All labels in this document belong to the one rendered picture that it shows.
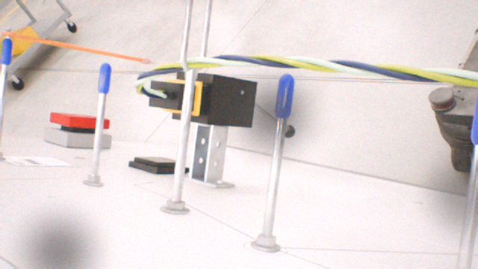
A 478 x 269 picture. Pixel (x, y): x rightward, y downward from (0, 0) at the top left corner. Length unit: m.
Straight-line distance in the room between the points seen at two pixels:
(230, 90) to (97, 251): 0.22
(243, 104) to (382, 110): 1.71
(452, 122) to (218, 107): 1.26
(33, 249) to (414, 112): 1.91
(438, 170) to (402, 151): 0.16
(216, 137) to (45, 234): 0.21
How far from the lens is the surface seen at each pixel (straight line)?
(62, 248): 0.24
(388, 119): 2.08
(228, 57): 0.30
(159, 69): 0.33
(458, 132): 1.61
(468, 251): 0.21
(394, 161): 1.92
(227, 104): 0.42
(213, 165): 0.44
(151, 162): 0.47
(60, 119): 0.62
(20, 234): 0.25
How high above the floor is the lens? 1.35
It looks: 34 degrees down
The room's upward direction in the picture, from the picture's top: 32 degrees counter-clockwise
